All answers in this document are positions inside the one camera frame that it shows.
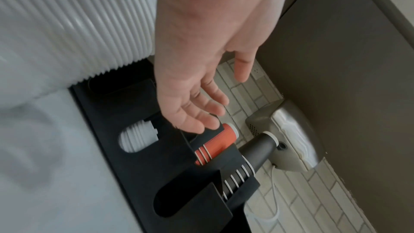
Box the black cup and lid organizer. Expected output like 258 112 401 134
69 57 261 233

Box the white wall socket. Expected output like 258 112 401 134
250 65 264 80

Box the stack of black paper cups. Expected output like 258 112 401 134
221 131 279 201

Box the person's left hand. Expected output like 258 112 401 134
154 0 291 135

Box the white power cable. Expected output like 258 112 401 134
255 164 280 224

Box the stack of white lids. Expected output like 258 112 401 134
118 121 160 153
0 0 155 86

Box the stack of red paper cups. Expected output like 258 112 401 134
194 123 240 166

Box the steel wall dispenser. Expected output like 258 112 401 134
245 98 326 173

